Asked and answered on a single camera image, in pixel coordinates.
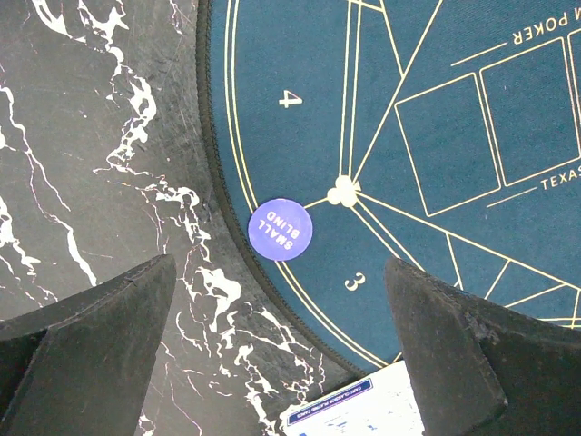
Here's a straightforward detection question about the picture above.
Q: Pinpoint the round blue poker mat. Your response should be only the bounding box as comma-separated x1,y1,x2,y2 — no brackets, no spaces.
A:
197,1,580,373

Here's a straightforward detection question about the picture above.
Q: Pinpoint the purple small blind button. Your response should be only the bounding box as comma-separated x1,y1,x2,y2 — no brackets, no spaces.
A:
247,198,313,261

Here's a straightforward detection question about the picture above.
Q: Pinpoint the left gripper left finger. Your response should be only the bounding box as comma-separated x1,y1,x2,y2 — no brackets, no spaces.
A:
1,254,176,435

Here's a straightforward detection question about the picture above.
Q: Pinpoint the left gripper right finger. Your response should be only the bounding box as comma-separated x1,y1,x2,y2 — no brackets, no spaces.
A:
385,258,580,435

